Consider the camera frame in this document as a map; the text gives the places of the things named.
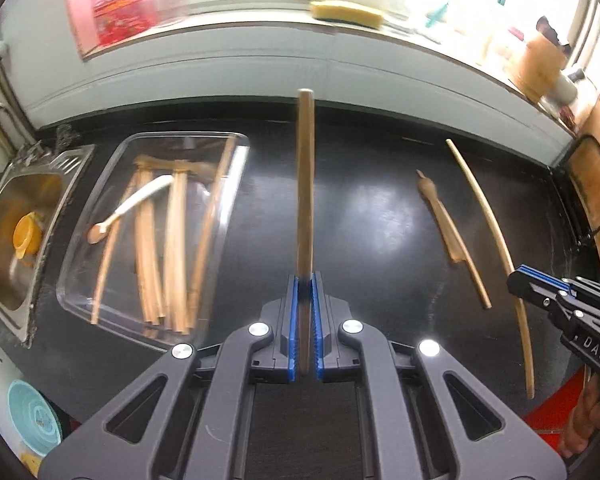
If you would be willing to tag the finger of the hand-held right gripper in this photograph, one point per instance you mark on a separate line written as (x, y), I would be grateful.
(580, 335)
(580, 295)

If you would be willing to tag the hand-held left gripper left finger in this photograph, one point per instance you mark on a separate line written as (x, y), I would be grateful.
(293, 332)

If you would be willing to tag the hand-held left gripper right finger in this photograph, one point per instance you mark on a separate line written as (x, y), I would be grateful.
(320, 332)

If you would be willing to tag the long bamboo chopstick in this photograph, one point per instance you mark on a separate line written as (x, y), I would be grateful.
(525, 350)
(305, 185)

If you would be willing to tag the wooden spatula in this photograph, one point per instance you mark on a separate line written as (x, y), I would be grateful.
(479, 287)

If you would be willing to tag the brown wooden spoon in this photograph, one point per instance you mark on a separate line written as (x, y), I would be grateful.
(442, 225)

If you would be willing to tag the pile of wooden chopsticks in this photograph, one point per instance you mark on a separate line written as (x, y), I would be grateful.
(147, 260)

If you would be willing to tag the clear plastic container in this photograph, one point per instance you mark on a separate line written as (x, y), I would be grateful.
(77, 285)

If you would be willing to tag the person's right hand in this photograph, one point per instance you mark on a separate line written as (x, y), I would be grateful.
(580, 415)

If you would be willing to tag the wooden cutting board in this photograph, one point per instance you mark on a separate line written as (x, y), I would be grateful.
(597, 195)

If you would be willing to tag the grey ceramic pot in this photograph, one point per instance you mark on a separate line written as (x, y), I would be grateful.
(565, 89)

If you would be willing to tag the round wooden box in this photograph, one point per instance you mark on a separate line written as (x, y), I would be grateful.
(537, 65)

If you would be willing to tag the teal plastic plate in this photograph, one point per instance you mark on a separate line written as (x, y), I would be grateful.
(30, 415)

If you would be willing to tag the yellow plastic cup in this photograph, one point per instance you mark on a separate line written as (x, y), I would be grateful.
(25, 232)

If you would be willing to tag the stainless steel sink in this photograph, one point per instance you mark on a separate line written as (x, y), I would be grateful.
(5, 270)

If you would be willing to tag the dark scouring pad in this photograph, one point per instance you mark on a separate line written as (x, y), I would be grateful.
(65, 136)

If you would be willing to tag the teal plastic tool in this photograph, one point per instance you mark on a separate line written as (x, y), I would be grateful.
(437, 14)

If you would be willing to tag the yellow sponge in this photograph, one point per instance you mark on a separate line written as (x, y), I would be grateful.
(345, 12)

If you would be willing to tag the red printed bag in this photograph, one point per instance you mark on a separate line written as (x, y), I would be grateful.
(115, 5)

